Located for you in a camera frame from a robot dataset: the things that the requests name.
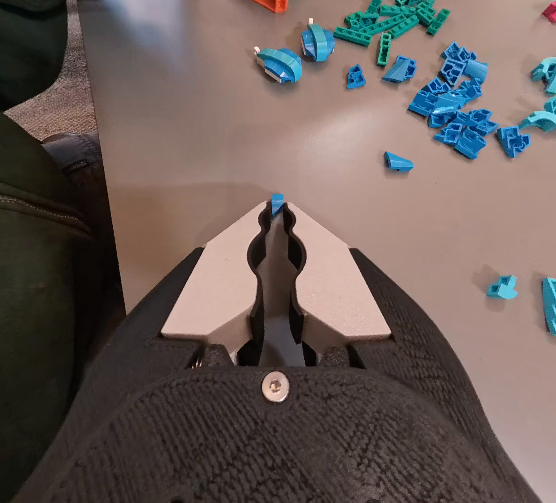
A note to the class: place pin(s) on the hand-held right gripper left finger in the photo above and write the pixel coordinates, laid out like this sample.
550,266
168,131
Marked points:
208,290

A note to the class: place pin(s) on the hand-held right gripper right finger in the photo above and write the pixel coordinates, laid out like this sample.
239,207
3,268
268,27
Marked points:
339,290

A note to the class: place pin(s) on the small blue lego slope piece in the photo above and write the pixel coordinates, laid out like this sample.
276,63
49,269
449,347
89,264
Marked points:
276,203

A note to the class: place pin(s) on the person's left forearm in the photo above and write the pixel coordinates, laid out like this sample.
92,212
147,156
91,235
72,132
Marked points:
34,12

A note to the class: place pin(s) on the blue lego wedge piece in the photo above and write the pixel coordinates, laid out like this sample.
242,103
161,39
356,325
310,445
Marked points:
398,162

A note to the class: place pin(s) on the blue lego fish assembly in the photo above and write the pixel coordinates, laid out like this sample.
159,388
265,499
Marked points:
317,42
280,64

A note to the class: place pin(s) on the pile of blue lego bricks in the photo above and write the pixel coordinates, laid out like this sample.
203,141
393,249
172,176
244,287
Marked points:
456,116

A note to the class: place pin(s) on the turquoise lego plate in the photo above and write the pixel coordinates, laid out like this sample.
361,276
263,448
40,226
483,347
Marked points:
550,303

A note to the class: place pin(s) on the blue lego corner piece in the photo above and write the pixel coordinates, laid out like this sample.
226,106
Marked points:
356,76

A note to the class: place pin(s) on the large blue lego slope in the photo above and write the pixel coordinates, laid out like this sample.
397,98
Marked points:
399,70

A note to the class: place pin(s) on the pile of teal lego bricks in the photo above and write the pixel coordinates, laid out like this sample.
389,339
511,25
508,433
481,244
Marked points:
391,23

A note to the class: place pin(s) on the pile of pink lego bricks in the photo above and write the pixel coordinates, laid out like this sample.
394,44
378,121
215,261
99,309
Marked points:
550,12

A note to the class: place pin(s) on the person's green jacket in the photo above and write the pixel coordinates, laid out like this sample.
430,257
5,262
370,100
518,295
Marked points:
34,294

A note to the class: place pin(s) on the turquoise lego bracket piece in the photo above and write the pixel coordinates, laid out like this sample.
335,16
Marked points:
501,287

